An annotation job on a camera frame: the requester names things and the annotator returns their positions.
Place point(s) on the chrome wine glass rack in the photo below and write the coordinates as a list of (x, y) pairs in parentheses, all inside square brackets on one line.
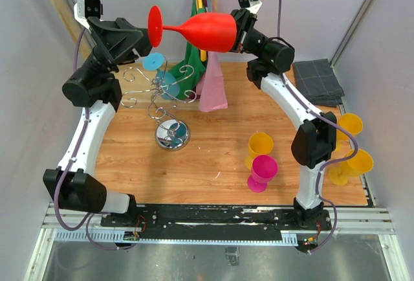
[(172, 133)]

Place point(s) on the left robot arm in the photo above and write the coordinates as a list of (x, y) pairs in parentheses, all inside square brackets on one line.
[(94, 88)]

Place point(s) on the yellow wine glass far right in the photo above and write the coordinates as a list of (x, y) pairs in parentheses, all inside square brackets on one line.
[(350, 123)]

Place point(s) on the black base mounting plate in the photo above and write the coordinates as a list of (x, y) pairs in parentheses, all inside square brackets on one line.
[(218, 223)]

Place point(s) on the blue plastic wine glass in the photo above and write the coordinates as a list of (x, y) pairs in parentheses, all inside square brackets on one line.
[(157, 62)]

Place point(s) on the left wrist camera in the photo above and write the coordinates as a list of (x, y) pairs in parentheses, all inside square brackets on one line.
[(84, 9)]

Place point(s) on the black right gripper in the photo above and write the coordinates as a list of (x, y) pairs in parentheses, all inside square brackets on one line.
[(245, 22)]

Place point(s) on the green tank top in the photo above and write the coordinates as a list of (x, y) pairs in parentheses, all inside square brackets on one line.
[(189, 71)]

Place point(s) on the magenta plastic wine glass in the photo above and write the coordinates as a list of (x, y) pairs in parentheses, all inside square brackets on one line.
[(263, 169)]

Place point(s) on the pink shirt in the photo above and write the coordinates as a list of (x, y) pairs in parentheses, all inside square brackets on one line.
[(211, 86)]

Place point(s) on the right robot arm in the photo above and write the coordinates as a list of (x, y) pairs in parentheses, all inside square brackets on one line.
[(315, 138)]

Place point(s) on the folded dark grey cloth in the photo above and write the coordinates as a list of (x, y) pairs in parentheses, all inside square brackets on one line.
[(316, 81)]

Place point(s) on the yellow wine glass near centre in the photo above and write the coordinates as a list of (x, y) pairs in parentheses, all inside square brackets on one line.
[(258, 144)]

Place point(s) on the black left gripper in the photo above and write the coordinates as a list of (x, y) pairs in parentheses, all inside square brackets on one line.
[(118, 38)]

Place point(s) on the yellow wine glass right front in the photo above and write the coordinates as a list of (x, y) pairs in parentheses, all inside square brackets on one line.
[(360, 164)]

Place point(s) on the red plastic wine glass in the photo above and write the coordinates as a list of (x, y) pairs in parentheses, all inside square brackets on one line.
[(208, 31)]

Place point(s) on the yellow wine glass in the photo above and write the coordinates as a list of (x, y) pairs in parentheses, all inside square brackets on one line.
[(350, 123), (360, 164), (258, 144)]

